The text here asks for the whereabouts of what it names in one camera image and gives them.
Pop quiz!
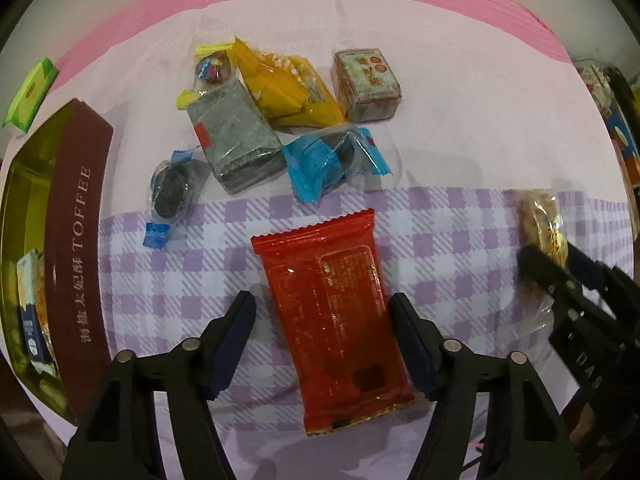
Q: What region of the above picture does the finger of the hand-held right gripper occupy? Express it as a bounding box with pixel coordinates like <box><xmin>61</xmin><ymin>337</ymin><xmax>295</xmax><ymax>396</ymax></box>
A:
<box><xmin>566</xmin><ymin>245</ymin><xmax>632</xmax><ymax>307</ymax></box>
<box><xmin>519</xmin><ymin>245</ymin><xmax>577</xmax><ymax>307</ymax></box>

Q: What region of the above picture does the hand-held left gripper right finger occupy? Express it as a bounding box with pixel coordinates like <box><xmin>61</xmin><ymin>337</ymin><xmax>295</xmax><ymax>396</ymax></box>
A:
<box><xmin>389</xmin><ymin>292</ymin><xmax>581</xmax><ymax>480</ymax></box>

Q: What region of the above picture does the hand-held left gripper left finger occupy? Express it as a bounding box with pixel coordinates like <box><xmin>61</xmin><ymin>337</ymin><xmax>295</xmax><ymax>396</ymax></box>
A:
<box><xmin>60</xmin><ymin>290</ymin><xmax>258</xmax><ymax>480</ymax></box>

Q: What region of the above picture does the golden pastry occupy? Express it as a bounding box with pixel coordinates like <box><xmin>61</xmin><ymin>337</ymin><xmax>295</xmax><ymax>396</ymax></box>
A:
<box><xmin>516</xmin><ymin>187</ymin><xmax>569</xmax><ymax>267</ymax></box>

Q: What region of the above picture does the red snack packet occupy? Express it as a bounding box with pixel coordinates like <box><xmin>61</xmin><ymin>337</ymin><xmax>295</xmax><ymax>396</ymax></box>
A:
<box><xmin>250</xmin><ymin>208</ymin><xmax>416</xmax><ymax>436</ymax></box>

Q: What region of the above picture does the brown gold toffee box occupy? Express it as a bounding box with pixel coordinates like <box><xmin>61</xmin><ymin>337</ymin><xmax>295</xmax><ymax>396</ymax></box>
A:
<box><xmin>0</xmin><ymin>99</ymin><xmax>115</xmax><ymax>427</ymax></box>

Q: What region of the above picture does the blue snack red mark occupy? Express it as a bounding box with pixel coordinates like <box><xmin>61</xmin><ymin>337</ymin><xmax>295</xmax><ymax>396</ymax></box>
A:
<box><xmin>283</xmin><ymin>127</ymin><xmax>391</xmax><ymax>205</ymax></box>

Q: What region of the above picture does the pink purple checked tablecloth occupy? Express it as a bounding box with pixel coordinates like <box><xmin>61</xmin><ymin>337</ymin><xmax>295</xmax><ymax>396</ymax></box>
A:
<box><xmin>0</xmin><ymin>0</ymin><xmax>640</xmax><ymax>480</ymax></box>

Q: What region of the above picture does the blue wrapped dark cookie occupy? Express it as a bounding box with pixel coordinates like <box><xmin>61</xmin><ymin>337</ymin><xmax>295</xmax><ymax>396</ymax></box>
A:
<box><xmin>143</xmin><ymin>146</ymin><xmax>211</xmax><ymax>250</ymax></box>

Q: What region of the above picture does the floral patterned packet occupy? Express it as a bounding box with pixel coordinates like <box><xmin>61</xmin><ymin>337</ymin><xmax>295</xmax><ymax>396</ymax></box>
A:
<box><xmin>574</xmin><ymin>59</ymin><xmax>622</xmax><ymax>117</ymax></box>

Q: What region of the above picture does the white blue snack packet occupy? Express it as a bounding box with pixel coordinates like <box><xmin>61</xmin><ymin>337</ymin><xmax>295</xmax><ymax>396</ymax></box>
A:
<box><xmin>16</xmin><ymin>250</ymin><xmax>62</xmax><ymax>377</ymax></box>

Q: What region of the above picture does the grey block snack packet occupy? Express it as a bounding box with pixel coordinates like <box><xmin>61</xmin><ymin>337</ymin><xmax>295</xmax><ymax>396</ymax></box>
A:
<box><xmin>187</xmin><ymin>81</ymin><xmax>285</xmax><ymax>196</ymax></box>

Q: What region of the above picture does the square brown boxed pastry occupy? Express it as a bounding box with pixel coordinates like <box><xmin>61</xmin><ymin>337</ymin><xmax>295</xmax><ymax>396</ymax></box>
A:
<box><xmin>331</xmin><ymin>48</ymin><xmax>404</xmax><ymax>123</ymax></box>

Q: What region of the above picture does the orange yellow cracker packet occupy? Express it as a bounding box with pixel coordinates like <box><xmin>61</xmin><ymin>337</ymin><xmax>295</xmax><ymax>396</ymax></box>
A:
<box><xmin>232</xmin><ymin>36</ymin><xmax>347</xmax><ymax>134</ymax></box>

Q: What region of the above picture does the yellow wrapped round candy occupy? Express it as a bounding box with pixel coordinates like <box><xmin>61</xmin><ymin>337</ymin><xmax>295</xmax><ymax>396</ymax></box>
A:
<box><xmin>175</xmin><ymin>42</ymin><xmax>239</xmax><ymax>110</ymax></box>

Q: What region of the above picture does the green snack packet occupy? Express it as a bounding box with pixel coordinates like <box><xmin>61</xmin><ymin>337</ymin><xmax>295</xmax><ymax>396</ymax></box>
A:
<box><xmin>2</xmin><ymin>57</ymin><xmax>60</xmax><ymax>134</ymax></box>

